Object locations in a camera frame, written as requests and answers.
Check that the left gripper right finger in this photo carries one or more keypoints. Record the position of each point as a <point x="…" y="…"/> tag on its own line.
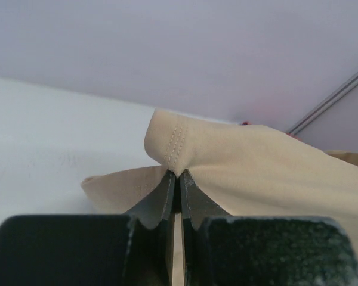
<point x="200" y="267"/>

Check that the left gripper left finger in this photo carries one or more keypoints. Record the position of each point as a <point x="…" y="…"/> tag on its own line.
<point x="149" y="253"/>

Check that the beige t shirt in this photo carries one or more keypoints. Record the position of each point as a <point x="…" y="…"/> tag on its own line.
<point x="247" y="170"/>

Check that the folded red t shirt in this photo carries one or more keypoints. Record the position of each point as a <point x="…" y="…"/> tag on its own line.
<point x="246" y="123"/>

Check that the right aluminium frame post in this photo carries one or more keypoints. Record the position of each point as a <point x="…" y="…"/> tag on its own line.
<point x="338" y="94"/>

